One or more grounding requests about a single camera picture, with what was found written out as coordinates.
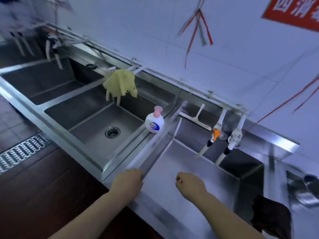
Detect person's right forearm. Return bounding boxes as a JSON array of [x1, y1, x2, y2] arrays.
[[193, 191, 265, 239]]

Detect metal floor drain grate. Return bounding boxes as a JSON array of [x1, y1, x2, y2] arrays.
[[0, 133, 52, 175]]

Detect metal ladle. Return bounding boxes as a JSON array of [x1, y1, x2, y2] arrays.
[[287, 172, 319, 207]]

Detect white faucet with orange handle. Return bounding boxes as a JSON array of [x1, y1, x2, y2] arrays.
[[195, 108, 227, 159]]

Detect long red hanging ribbon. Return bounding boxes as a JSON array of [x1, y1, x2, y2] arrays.
[[254, 74, 319, 125]]

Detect dark brown cloth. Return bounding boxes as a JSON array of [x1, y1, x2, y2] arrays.
[[251, 195, 292, 239]]

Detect stainless steel sink unit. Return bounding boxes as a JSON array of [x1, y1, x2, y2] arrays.
[[0, 43, 319, 239]]

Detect round sink drain strainer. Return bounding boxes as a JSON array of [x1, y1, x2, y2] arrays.
[[105, 126, 121, 139]]

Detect white soap bottle pink pump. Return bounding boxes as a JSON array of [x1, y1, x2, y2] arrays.
[[145, 106, 164, 134]]

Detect white wall water pipe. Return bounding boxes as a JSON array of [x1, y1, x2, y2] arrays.
[[35, 22, 250, 118]]

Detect white faucet with black valve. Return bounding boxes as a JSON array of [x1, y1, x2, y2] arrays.
[[44, 31, 66, 70]]

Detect yellow cloth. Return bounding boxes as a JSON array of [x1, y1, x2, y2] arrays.
[[103, 69, 138, 105]]

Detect person's right hand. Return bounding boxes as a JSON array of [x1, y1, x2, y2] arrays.
[[176, 172, 209, 203]]

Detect red wall sign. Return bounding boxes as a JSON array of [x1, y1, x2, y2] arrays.
[[261, 0, 319, 32]]

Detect person's left hand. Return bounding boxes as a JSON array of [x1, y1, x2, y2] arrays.
[[111, 169, 144, 204]]

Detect white squeegee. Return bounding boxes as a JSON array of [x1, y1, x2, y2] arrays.
[[179, 104, 211, 131]]

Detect red and grey hanging ribbons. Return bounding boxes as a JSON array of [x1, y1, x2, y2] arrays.
[[177, 0, 214, 69]]

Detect person's left forearm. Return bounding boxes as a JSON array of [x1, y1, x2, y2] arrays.
[[48, 191, 126, 239]]

